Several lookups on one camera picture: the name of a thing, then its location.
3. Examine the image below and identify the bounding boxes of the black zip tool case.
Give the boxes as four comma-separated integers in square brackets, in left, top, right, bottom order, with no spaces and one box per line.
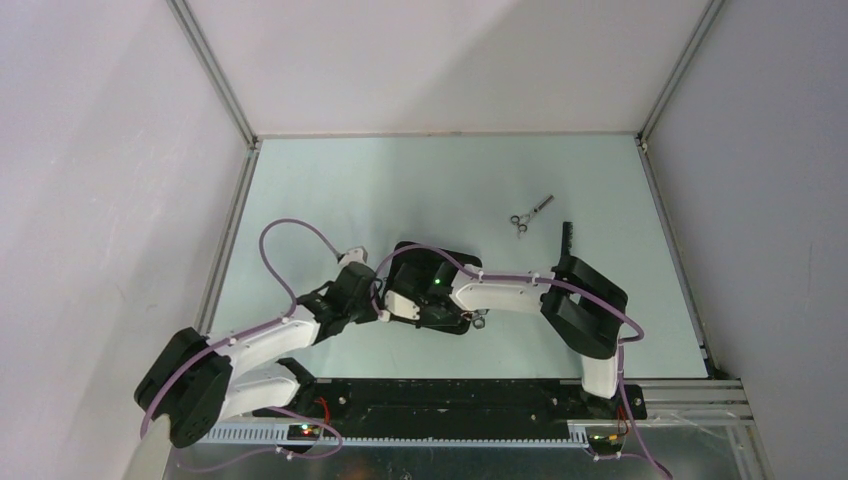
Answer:
[390,241,483,337]

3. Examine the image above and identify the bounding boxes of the silver cutting scissors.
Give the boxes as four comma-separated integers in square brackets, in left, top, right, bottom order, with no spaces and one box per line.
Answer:
[462,309,488,330]

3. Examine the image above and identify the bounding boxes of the silver thinning scissors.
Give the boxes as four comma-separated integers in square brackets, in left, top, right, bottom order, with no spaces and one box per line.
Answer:
[510,194,555,238]

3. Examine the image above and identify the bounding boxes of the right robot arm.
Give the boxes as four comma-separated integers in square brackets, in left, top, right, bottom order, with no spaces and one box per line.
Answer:
[378,255,627,418]

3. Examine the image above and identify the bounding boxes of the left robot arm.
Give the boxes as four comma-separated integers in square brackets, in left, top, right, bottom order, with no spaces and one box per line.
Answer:
[134,262,377,448]

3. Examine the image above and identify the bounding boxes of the left controller board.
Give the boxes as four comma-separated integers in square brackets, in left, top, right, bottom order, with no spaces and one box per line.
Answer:
[287,423,324,442]

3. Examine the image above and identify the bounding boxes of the controller board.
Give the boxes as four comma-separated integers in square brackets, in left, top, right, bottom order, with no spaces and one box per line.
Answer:
[587,434,627,450]
[287,423,324,442]

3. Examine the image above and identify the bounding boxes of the black comb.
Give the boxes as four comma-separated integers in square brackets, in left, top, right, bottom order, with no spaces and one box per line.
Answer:
[560,221,573,257]

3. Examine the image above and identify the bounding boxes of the right controller board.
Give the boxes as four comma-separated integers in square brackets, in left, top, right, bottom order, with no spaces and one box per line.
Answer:
[587,434,627,450]

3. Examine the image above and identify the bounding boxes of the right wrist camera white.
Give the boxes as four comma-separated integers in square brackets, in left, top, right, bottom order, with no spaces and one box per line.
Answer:
[377,291,421,322]

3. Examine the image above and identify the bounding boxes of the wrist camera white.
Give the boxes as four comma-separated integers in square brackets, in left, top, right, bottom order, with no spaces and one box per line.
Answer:
[337,246,368,268]
[377,291,421,322]

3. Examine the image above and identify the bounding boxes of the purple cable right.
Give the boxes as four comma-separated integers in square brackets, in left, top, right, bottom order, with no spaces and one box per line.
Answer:
[374,243,674,480]

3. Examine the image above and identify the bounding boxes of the purple cable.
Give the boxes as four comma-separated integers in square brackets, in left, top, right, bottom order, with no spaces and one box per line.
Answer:
[139,218,346,442]
[374,243,674,480]

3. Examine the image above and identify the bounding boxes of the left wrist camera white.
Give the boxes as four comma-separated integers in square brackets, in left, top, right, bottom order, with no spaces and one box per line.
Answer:
[337,246,368,268]

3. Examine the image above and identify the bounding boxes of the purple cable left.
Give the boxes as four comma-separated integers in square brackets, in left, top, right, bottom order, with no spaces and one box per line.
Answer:
[139,218,346,442]

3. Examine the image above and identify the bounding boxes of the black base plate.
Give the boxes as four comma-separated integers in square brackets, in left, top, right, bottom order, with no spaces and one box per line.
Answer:
[287,378,647,441]

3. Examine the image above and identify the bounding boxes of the aluminium corner frame post left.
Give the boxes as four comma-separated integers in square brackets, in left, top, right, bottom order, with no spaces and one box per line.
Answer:
[165,0,259,149]

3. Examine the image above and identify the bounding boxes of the aluminium corner frame post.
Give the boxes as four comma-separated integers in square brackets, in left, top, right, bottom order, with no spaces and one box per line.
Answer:
[635,0,727,154]
[165,0,259,149]

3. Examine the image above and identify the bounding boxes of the aluminium front rail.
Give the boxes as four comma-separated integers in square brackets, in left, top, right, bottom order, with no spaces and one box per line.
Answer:
[171,379,752,448]

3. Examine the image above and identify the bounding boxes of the aluminium corner frame post right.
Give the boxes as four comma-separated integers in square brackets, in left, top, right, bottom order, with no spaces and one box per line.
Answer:
[635,0,727,154]

